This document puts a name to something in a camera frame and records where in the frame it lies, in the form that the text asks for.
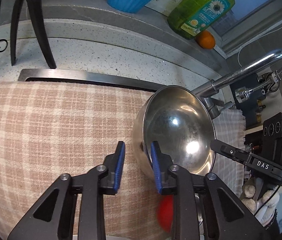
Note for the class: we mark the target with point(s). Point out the green dish soap bottle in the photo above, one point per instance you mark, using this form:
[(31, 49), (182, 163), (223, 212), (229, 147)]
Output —
[(191, 17)]

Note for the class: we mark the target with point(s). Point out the red steel small bowl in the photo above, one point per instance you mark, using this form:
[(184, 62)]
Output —
[(165, 213)]

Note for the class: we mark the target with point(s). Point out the right gloved hand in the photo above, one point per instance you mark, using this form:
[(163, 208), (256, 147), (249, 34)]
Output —
[(263, 207)]

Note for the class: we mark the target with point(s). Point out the beige plaid cloth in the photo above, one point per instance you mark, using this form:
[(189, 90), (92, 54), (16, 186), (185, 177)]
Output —
[(51, 128)]

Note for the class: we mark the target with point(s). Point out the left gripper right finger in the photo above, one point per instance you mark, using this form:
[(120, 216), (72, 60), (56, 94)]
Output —
[(224, 215)]

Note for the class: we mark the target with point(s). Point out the large steel bowl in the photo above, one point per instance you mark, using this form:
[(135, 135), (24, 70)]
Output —
[(175, 118)]

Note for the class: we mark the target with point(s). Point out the black knife block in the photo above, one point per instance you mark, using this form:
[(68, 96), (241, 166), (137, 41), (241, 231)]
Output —
[(253, 106)]

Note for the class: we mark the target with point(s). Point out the orange fruit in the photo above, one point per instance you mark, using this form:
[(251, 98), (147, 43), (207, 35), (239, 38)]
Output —
[(205, 40)]

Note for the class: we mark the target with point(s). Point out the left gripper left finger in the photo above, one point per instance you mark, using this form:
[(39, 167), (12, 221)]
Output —
[(52, 215)]

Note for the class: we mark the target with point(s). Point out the grey plaid cloth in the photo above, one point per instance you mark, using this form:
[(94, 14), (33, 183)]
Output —
[(230, 129)]

